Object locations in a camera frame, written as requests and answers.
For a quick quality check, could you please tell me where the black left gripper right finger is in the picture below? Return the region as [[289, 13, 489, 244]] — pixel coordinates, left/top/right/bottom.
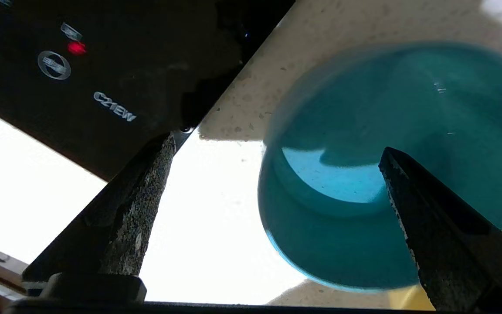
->
[[379, 147, 502, 312]]

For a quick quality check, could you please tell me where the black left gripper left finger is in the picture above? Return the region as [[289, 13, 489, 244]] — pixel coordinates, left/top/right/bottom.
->
[[22, 131, 177, 301]]

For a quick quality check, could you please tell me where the blue plastic bowl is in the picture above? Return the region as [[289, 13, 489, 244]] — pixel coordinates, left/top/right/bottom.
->
[[258, 41, 502, 293]]

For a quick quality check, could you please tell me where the yellow plastic bowl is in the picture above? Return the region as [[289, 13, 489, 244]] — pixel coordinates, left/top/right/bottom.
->
[[386, 225, 502, 311]]

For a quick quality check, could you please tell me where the black induction cooktop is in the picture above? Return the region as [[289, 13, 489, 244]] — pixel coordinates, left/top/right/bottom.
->
[[0, 0, 297, 181]]

